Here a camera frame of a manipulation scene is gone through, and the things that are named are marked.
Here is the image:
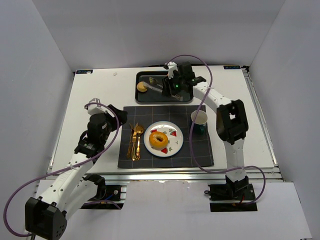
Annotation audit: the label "white strawberry plate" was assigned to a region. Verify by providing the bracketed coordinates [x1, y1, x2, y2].
[143, 121, 184, 158]

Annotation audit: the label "glazed donut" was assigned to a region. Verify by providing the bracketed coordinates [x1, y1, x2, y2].
[149, 131, 169, 150]

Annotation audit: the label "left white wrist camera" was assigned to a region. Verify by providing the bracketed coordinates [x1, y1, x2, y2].
[84, 97, 106, 116]

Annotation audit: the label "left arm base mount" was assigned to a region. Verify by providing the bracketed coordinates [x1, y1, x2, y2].
[81, 183, 127, 210]

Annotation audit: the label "purple cable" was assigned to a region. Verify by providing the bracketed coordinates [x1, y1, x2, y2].
[2, 102, 122, 237]
[163, 54, 266, 206]

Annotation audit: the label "metal tongs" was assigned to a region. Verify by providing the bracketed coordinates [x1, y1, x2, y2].
[142, 77, 183, 101]

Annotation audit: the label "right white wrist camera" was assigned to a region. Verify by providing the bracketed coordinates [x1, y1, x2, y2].
[164, 61, 178, 79]

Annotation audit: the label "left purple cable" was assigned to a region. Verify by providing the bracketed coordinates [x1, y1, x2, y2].
[2, 102, 122, 237]

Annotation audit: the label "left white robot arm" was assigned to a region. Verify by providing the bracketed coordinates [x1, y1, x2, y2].
[25, 103, 128, 240]

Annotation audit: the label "green mug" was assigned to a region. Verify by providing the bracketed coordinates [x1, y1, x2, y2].
[190, 110, 208, 135]

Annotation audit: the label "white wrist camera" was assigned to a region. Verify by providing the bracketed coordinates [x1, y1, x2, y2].
[84, 97, 106, 116]
[164, 61, 178, 79]

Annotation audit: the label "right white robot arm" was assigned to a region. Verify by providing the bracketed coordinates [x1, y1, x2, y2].
[162, 61, 249, 198]

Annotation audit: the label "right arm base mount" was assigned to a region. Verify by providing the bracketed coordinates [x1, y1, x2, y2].
[204, 184, 258, 213]

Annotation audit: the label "small round bun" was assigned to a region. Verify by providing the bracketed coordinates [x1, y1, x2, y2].
[136, 81, 148, 93]

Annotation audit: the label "gold spoon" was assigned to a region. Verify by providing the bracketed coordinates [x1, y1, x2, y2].
[135, 125, 144, 161]

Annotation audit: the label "black baking tray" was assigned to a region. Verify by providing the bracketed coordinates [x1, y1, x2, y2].
[135, 70, 193, 104]

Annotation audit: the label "gold knife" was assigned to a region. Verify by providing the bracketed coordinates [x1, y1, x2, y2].
[131, 123, 140, 161]

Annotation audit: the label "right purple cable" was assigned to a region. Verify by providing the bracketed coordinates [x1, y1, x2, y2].
[163, 54, 266, 206]

